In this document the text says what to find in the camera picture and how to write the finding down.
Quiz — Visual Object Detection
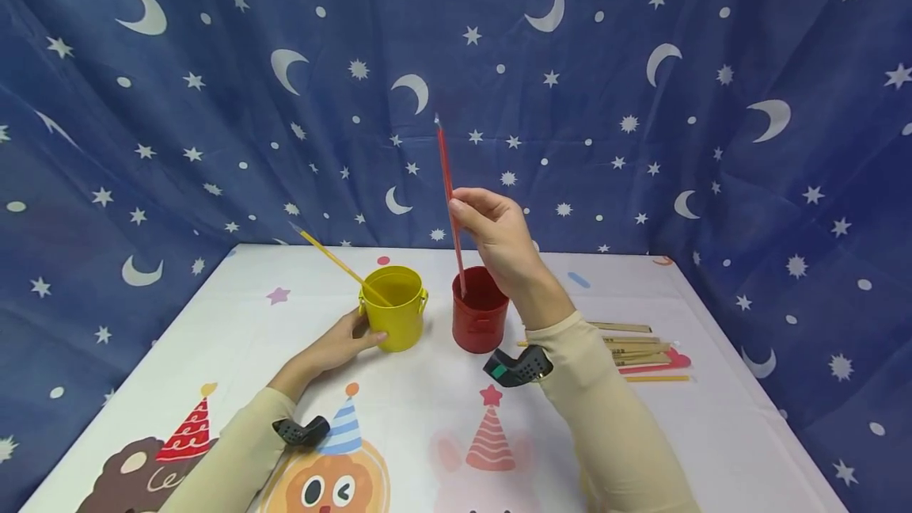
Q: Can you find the person's right hand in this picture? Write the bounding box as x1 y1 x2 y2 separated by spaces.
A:
449 187 551 310

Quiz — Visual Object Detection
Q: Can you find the person's left hand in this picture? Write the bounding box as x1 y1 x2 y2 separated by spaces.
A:
291 308 390 386

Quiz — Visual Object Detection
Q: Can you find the long red stick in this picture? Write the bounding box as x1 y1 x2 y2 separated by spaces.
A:
434 115 469 299

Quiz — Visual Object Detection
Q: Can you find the yellow metal bucket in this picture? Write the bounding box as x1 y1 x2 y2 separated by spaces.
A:
356 264 430 354

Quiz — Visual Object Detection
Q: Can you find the person's left forearm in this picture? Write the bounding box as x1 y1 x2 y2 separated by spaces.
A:
158 361 336 513

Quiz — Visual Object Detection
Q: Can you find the person's right forearm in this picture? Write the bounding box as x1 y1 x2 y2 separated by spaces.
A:
510 272 704 513

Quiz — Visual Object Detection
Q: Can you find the long yellow stick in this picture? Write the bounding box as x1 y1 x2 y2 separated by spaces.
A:
287 221 393 308

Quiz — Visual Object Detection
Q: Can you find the red metal bucket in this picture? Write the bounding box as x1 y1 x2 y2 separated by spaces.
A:
450 265 512 355

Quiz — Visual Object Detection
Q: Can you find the black wrist band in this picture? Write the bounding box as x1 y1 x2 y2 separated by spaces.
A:
482 345 555 388
271 416 332 448

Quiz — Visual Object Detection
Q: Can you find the pile of tan sticks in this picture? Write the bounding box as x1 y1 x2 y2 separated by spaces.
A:
517 321 674 368

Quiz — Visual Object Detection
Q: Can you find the short red stick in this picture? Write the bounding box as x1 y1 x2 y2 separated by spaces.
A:
618 348 693 376

